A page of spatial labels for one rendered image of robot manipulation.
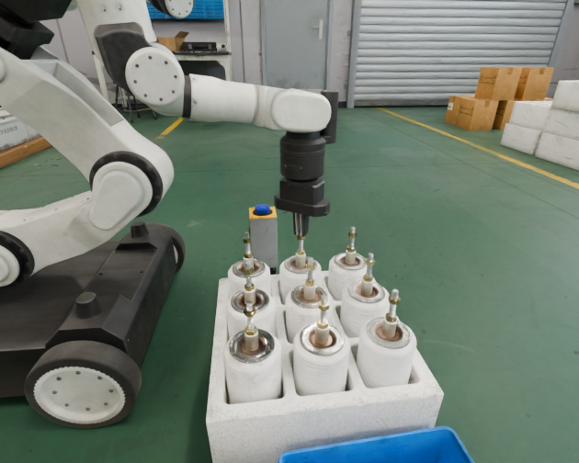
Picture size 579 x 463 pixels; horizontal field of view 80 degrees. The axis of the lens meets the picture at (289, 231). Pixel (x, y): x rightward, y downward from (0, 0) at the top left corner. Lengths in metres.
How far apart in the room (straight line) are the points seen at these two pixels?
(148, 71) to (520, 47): 6.44
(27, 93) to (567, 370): 1.30
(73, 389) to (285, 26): 5.20
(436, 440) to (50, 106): 0.91
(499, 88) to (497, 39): 2.36
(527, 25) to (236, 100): 6.35
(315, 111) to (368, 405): 0.50
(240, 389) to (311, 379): 0.12
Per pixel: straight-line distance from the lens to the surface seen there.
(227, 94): 0.61
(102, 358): 0.76
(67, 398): 0.86
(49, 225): 0.91
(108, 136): 0.79
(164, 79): 0.56
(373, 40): 5.76
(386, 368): 0.64
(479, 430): 0.90
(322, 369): 0.59
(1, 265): 0.95
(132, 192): 0.75
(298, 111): 0.61
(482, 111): 4.22
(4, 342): 0.92
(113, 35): 0.57
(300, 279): 0.76
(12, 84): 0.81
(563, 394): 1.06
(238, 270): 0.78
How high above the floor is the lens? 0.68
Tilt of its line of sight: 27 degrees down
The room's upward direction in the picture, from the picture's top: straight up
